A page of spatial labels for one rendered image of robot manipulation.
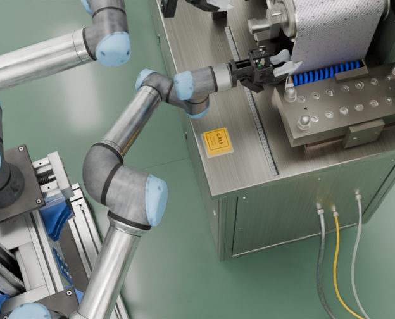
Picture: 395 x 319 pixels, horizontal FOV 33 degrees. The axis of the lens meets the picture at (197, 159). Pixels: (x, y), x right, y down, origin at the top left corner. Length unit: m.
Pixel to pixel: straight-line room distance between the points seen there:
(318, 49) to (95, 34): 0.70
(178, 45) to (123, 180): 0.67
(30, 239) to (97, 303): 0.52
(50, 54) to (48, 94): 1.72
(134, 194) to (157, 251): 1.21
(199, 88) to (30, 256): 0.76
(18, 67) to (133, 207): 0.43
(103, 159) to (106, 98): 1.46
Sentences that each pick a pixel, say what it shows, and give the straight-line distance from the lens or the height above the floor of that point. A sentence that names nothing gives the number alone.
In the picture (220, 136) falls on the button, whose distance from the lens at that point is 1.97.
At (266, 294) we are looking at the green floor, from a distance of 2.78.
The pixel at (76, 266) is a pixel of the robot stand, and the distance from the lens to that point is 2.63.
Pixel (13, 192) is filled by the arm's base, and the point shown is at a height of 0.85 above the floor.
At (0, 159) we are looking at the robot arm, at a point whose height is 1.01.
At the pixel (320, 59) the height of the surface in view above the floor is 1.08.
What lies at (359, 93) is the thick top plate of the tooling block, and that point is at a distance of 1.96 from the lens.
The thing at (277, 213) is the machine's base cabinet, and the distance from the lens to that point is 2.29.
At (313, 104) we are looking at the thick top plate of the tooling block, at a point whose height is 1.03.
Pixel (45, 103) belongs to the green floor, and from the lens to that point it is 3.17.
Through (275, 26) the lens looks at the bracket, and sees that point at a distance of 1.85.
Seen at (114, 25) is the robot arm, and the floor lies 1.54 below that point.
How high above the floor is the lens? 2.71
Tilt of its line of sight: 67 degrees down
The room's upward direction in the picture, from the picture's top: 3 degrees counter-clockwise
